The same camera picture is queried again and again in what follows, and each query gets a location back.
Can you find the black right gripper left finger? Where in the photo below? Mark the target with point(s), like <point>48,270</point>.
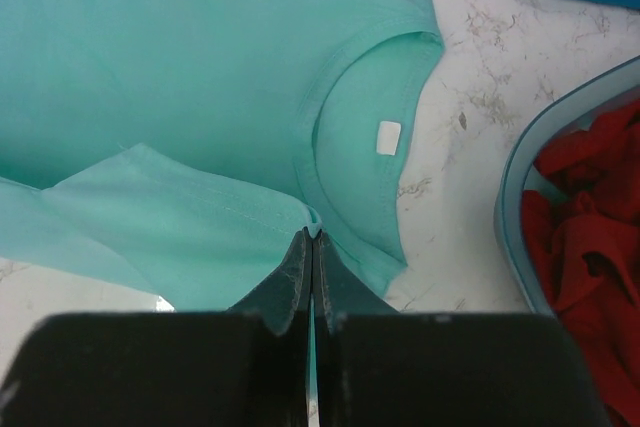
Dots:
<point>245,366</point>

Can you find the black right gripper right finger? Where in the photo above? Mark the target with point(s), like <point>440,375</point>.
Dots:
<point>379,367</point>

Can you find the red t shirts pile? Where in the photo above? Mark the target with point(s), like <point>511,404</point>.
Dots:
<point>586,250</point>

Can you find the teal t shirt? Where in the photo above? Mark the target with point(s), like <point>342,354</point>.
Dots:
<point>178,146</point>

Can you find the translucent blue plastic basket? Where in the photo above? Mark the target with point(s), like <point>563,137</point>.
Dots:
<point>576,110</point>

